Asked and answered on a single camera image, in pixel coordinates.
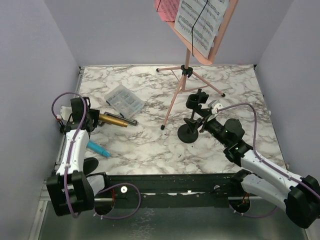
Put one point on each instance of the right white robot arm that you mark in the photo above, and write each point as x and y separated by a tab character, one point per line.
297	196

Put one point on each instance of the pink sheet music page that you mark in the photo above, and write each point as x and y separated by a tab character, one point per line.
167	9

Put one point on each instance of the pink music stand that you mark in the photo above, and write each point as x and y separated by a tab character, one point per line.
186	69

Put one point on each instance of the gold microphone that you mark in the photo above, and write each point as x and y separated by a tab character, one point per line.
106	119

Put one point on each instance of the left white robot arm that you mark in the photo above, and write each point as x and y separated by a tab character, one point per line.
73	187

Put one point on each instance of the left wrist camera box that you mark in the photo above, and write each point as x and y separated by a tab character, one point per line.
65	113

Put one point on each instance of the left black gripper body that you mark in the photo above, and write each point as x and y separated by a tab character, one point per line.
93	114

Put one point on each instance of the black mounting rail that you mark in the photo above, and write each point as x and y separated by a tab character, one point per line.
170	191

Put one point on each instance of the black desktop mic stand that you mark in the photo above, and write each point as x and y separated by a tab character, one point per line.
188	132

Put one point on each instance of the black round-base mic stand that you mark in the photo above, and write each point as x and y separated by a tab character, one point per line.
73	158

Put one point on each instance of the blue microphone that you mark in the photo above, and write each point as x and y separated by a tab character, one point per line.
97	149

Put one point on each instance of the white paper sheet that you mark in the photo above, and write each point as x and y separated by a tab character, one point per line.
198	22

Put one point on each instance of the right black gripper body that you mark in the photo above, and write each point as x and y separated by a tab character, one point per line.
200	118

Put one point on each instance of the clear plastic compartment box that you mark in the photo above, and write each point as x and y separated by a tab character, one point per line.
124	101

